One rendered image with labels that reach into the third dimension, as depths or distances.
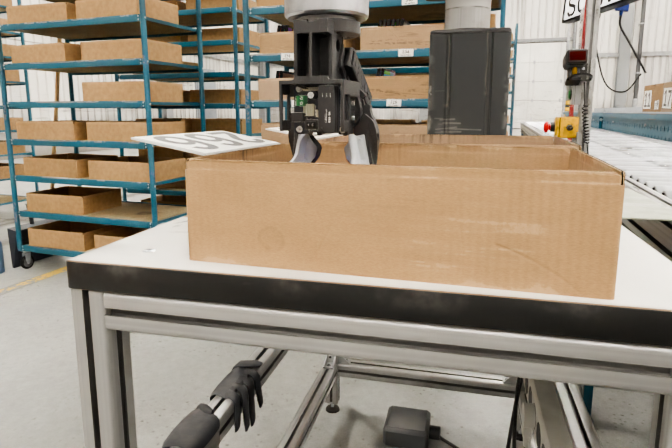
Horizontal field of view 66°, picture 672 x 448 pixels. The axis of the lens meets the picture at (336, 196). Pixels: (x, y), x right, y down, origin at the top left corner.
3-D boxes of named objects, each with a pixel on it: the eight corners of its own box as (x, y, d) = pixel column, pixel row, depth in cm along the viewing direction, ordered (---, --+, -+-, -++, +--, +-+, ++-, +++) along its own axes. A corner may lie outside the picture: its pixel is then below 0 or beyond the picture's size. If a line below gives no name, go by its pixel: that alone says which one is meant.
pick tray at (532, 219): (291, 208, 77) (290, 142, 76) (568, 224, 67) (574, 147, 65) (184, 260, 51) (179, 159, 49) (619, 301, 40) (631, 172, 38)
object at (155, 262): (327, 172, 147) (327, 162, 147) (543, 179, 133) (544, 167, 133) (66, 289, 51) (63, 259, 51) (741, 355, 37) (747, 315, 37)
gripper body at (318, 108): (276, 137, 54) (274, 17, 52) (307, 134, 62) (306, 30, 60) (346, 139, 51) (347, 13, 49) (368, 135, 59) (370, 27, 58)
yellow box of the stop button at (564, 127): (548, 136, 183) (550, 116, 182) (574, 137, 181) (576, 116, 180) (552, 138, 170) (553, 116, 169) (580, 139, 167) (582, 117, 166)
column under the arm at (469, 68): (406, 174, 119) (409, 26, 113) (416, 163, 143) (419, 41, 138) (525, 178, 112) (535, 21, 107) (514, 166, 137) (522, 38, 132)
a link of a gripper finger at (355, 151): (347, 224, 55) (324, 140, 54) (362, 214, 60) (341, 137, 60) (374, 218, 54) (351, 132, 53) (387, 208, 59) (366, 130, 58)
